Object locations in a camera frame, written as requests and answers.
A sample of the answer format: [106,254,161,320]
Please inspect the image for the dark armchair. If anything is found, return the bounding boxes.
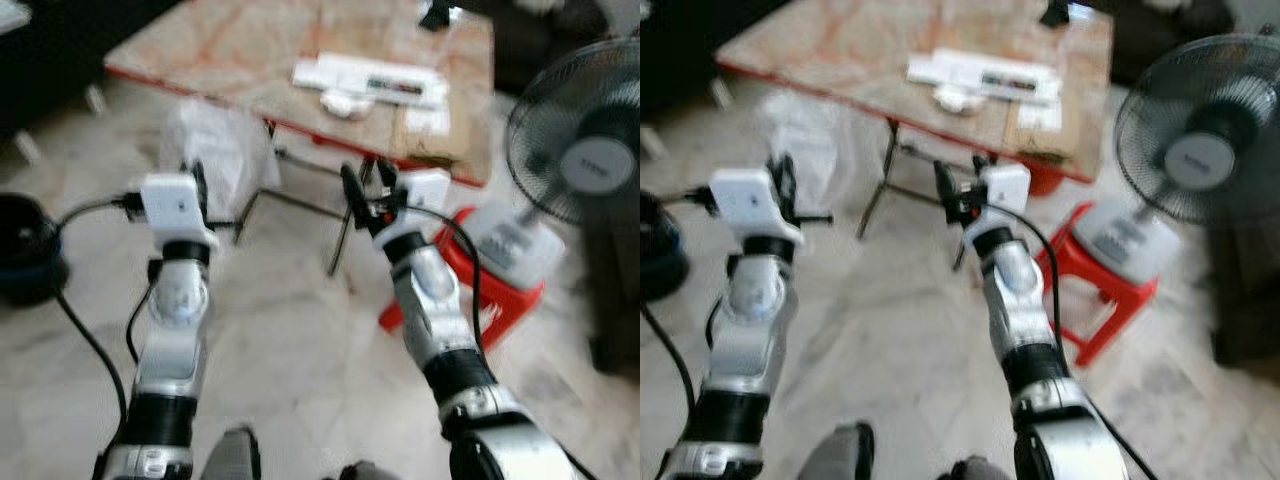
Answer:
[450,0,641,98]
[1074,0,1238,88]

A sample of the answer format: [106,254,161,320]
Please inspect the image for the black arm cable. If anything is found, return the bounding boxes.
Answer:
[640,186,723,479]
[53,193,147,479]
[402,205,601,480]
[988,202,1161,480]

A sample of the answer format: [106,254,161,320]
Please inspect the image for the black rubbish bin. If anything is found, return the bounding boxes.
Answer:
[0,192,72,308]
[640,189,692,303]

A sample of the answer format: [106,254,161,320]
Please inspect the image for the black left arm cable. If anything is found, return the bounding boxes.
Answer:
[53,193,147,479]
[640,186,723,479]

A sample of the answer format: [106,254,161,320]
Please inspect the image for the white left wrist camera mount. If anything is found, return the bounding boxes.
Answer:
[138,172,219,252]
[708,167,804,247]

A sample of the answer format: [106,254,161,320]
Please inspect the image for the red plastic stool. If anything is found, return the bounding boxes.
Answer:
[1033,199,1162,368]
[378,204,547,353]

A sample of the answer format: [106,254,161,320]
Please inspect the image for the marble top folding table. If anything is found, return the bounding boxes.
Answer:
[104,0,498,278]
[716,0,1117,273]

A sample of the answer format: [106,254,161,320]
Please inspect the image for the grey left robot foot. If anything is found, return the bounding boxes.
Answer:
[797,421,878,480]
[198,426,263,480]

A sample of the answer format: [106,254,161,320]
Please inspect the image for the small white paper sheet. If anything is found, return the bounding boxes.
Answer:
[1017,99,1064,132]
[404,104,452,137]

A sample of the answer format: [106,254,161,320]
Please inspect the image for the translucent white plastic bag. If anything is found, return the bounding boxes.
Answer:
[158,98,273,219]
[754,88,873,193]

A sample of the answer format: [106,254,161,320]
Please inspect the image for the dark wooden cabinet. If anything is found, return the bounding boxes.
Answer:
[583,200,641,378]
[1208,213,1280,368]

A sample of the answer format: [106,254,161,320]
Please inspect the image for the small white crumpled tissue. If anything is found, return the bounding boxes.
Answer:
[319,89,368,120]
[929,84,978,114]

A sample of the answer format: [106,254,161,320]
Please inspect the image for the dark sofa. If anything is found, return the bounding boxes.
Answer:
[640,0,793,119]
[0,0,186,136]

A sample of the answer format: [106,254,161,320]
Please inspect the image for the white paper stack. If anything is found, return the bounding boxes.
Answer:
[292,53,452,108]
[906,47,1064,105]

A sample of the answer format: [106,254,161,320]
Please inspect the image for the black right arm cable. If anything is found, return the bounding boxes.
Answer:
[402,205,601,480]
[988,202,1161,480]

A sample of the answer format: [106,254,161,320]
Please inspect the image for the black electric fan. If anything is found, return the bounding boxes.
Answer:
[463,38,641,288]
[1068,33,1280,283]

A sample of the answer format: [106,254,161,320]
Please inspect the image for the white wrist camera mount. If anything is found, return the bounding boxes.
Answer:
[138,172,219,252]
[708,167,804,247]
[395,169,452,239]
[984,162,1032,229]

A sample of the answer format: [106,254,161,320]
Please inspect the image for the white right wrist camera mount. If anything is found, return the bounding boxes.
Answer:
[984,162,1032,229]
[395,169,452,239]

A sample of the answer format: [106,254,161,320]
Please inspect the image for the grey right robot foot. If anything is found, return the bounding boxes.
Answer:
[338,459,403,480]
[938,455,1013,480]

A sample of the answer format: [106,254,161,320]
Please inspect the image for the grey robot foot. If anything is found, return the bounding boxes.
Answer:
[797,421,878,480]
[938,455,1013,480]
[198,426,263,480]
[338,459,403,480]

